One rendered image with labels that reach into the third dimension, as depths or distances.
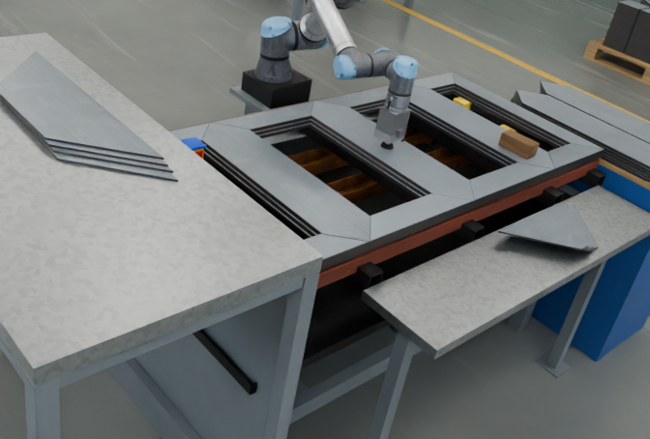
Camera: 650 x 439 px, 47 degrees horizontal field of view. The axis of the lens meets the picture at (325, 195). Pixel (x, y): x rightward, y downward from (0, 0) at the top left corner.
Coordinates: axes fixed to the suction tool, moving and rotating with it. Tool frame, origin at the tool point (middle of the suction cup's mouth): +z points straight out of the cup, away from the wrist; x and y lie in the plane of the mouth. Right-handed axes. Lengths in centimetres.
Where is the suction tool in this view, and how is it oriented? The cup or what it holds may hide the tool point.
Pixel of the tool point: (386, 149)
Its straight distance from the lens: 247.9
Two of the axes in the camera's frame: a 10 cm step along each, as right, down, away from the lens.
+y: 6.7, -2.8, 6.9
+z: -1.6, 8.5, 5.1
